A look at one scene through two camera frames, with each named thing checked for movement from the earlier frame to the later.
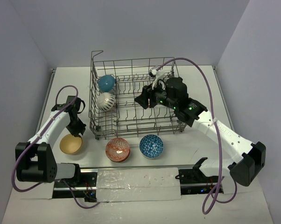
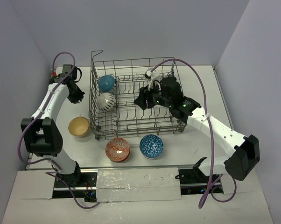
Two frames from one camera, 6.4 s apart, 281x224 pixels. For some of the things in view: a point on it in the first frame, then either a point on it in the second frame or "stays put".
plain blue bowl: x=106 y=83 stays put
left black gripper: x=77 y=127 → x=76 y=95
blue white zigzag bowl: x=117 y=150 stays put
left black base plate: x=86 y=190 stays put
